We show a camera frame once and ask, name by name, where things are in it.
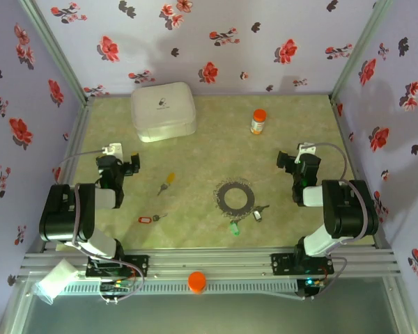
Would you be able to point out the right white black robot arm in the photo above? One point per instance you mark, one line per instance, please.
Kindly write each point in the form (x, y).
(348, 208)

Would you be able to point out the orange round cap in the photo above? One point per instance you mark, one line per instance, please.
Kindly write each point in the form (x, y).
(197, 281)

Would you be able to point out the clear plastic bag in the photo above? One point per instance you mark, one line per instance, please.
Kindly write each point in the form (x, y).
(55, 282)

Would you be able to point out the aluminium frame post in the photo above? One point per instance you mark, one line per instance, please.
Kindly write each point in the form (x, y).
(57, 52)
(358, 52)

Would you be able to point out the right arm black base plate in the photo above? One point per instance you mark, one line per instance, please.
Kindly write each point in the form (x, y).
(280, 264)

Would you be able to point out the black keyring with metal rings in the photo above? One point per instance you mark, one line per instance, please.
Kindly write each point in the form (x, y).
(225, 198)

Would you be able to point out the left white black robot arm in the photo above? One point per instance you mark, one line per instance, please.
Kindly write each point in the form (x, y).
(66, 215)

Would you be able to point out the white medicine storage box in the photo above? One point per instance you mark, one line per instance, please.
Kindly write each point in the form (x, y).
(163, 111)

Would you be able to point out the key with red tag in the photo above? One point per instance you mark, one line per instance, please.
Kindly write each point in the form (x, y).
(144, 220)

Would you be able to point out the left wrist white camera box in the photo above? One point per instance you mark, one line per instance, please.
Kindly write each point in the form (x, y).
(113, 149)

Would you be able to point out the key with green tag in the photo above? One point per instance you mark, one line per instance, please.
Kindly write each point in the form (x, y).
(234, 229)

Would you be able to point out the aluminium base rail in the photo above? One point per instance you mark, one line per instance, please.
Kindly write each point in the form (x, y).
(209, 261)

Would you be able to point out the aluminium side rail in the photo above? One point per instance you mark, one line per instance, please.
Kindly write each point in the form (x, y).
(359, 174)
(72, 149)

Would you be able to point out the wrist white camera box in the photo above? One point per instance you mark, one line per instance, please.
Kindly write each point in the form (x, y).
(307, 149)
(113, 149)

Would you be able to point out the yellow headed key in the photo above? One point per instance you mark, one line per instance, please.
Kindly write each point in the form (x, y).
(170, 178)

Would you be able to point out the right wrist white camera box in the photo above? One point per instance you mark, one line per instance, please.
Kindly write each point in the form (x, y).
(307, 149)

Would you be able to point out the key with grey tag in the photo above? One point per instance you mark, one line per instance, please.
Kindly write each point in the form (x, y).
(257, 215)

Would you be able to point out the orange capped pill bottle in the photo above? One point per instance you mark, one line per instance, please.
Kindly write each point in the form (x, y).
(258, 121)

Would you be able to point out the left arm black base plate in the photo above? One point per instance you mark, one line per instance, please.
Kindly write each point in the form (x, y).
(141, 266)

